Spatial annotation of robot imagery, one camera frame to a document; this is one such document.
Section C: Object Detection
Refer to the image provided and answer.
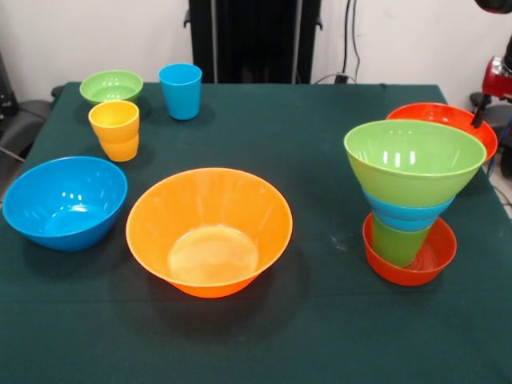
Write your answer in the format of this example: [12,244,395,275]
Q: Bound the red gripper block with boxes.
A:
[470,55,512,130]

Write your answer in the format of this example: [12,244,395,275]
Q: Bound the wide red bowl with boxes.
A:
[385,102,499,163]

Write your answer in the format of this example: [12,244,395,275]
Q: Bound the large green bowl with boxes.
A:
[343,119,488,208]

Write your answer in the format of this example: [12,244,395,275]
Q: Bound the small blue bowl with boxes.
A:
[362,186,457,232]

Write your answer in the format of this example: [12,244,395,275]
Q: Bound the small red bowl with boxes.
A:
[362,213,458,287]

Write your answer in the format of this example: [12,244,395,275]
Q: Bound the green cup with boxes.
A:
[370,211,431,269]

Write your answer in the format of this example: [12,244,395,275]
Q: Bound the dark green table cloth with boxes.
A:
[0,82,512,384]

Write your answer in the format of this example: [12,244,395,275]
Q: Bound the blue cup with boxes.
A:
[158,62,203,121]

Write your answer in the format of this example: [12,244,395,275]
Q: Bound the large orange bowl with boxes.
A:
[125,167,294,299]

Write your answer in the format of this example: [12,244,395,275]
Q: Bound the yellow cup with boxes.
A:
[88,100,141,162]

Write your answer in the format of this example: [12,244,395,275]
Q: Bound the small green bowl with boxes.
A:
[78,70,144,106]

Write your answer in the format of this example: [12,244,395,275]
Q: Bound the large blue bowl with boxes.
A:
[2,155,129,252]

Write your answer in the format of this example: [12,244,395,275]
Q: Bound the black wall cable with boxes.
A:
[342,0,362,83]

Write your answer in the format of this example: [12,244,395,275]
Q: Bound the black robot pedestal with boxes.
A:
[183,0,324,84]

